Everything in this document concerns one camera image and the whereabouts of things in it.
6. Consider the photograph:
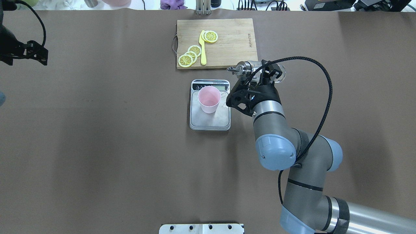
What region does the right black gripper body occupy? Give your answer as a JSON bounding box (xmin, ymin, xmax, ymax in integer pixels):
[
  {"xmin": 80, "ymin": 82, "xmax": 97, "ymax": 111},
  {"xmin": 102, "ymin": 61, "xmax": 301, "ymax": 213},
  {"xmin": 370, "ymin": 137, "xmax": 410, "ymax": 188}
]
[{"xmin": 253, "ymin": 83, "xmax": 282, "ymax": 106}]

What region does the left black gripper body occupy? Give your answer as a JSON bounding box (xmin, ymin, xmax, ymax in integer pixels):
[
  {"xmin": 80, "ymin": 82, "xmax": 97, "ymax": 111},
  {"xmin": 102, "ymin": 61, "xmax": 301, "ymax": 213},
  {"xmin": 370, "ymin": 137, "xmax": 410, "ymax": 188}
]
[{"xmin": 0, "ymin": 26, "xmax": 23, "ymax": 66}]

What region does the clear glass sauce bottle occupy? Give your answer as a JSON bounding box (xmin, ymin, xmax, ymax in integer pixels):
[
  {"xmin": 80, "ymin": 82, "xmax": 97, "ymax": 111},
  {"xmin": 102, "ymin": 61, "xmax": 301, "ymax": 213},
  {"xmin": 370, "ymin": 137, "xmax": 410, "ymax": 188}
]
[{"xmin": 227, "ymin": 60, "xmax": 286, "ymax": 85}]

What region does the pink plastic cup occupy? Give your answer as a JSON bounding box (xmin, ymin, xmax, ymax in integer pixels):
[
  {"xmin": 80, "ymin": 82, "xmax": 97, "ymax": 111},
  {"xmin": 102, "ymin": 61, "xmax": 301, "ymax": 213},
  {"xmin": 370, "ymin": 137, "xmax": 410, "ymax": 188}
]
[{"xmin": 198, "ymin": 86, "xmax": 221, "ymax": 114}]

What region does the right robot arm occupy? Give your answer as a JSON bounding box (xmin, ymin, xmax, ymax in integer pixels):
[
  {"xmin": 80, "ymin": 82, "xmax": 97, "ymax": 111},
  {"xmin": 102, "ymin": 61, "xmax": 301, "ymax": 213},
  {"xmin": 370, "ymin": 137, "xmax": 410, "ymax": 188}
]
[{"xmin": 227, "ymin": 57, "xmax": 415, "ymax": 234}]

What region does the silver digital kitchen scale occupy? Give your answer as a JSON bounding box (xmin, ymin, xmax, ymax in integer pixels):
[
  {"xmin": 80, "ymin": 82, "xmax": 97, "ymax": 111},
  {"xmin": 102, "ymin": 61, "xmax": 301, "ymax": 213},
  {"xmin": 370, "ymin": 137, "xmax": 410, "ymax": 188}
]
[{"xmin": 189, "ymin": 79, "xmax": 231, "ymax": 131}]

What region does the wooden cutting board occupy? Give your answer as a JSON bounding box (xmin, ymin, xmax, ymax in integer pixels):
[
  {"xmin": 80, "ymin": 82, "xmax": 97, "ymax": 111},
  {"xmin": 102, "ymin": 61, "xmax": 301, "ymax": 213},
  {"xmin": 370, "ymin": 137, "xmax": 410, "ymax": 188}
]
[{"xmin": 176, "ymin": 18, "xmax": 258, "ymax": 69}]

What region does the yellow plastic knife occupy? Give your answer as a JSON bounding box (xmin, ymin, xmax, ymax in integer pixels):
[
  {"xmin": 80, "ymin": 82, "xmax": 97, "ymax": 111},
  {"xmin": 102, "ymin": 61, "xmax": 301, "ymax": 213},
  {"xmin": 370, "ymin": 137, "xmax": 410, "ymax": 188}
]
[{"xmin": 199, "ymin": 35, "xmax": 207, "ymax": 66}]

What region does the black power strip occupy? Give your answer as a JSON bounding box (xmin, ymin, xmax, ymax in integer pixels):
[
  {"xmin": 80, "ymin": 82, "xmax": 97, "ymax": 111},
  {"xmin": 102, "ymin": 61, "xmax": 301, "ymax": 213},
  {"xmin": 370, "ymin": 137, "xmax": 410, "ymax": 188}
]
[{"xmin": 235, "ymin": 0, "xmax": 290, "ymax": 11}]

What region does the front lemon slice of pair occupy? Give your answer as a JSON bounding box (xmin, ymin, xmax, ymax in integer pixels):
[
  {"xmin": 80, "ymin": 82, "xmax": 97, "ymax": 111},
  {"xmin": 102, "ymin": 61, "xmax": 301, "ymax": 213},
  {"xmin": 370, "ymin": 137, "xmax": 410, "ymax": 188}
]
[{"xmin": 202, "ymin": 31, "xmax": 218, "ymax": 43}]

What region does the middle lemon slice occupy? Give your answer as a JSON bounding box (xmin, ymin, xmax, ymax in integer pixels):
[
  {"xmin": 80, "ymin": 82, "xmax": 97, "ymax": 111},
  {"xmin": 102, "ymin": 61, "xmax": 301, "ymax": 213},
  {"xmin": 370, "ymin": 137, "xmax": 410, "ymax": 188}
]
[{"xmin": 185, "ymin": 51, "xmax": 198, "ymax": 64}]

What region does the upper lemon slice of three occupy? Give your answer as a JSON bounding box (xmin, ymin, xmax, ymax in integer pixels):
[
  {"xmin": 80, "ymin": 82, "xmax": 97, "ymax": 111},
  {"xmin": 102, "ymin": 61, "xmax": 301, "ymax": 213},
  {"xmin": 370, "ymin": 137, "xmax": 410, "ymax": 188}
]
[{"xmin": 187, "ymin": 45, "xmax": 202, "ymax": 57}]

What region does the hidden lemon slice of pair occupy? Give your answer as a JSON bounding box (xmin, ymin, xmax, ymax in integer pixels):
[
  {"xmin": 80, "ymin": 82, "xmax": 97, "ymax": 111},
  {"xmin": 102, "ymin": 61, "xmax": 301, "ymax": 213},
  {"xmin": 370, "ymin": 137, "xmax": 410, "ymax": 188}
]
[{"xmin": 200, "ymin": 30, "xmax": 208, "ymax": 42}]

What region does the black thermos bottle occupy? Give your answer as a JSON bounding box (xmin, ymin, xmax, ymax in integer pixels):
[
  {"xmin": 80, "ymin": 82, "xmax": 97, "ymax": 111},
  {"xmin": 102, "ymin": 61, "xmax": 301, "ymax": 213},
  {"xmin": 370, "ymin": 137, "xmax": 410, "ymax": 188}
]
[{"xmin": 210, "ymin": 0, "xmax": 222, "ymax": 8}]

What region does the purple cloth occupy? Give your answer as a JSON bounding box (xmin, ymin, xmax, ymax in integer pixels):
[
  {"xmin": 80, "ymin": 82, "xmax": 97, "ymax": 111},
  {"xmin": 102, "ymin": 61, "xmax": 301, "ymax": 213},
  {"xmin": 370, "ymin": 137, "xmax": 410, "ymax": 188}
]
[{"xmin": 160, "ymin": 0, "xmax": 187, "ymax": 10}]

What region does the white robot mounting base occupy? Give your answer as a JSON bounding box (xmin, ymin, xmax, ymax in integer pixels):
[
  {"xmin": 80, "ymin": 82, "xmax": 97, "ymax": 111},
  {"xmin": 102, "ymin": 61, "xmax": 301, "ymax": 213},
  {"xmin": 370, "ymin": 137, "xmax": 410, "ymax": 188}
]
[{"xmin": 159, "ymin": 223, "xmax": 245, "ymax": 234}]

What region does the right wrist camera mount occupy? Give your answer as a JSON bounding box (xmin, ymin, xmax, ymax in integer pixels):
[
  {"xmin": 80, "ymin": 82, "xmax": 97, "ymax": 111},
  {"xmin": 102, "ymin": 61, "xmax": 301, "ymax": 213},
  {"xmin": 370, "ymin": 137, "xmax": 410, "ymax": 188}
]
[{"xmin": 226, "ymin": 82, "xmax": 260, "ymax": 116}]

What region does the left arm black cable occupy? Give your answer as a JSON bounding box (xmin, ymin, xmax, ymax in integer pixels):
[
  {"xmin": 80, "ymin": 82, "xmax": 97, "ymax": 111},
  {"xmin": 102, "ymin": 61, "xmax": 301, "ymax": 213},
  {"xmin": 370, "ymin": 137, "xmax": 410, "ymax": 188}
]
[{"xmin": 0, "ymin": 0, "xmax": 47, "ymax": 47}]

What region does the lemon slice near handle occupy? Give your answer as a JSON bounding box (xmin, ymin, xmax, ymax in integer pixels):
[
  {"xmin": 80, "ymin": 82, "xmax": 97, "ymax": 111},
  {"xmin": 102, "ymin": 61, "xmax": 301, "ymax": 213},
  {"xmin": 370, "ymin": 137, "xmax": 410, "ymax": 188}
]
[{"xmin": 178, "ymin": 54, "xmax": 194, "ymax": 68}]

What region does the aluminium frame post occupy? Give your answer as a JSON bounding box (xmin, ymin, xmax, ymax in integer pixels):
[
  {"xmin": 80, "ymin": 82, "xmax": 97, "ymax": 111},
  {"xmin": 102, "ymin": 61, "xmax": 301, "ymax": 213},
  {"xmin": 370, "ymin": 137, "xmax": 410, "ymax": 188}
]
[{"xmin": 195, "ymin": 0, "xmax": 212, "ymax": 15}]

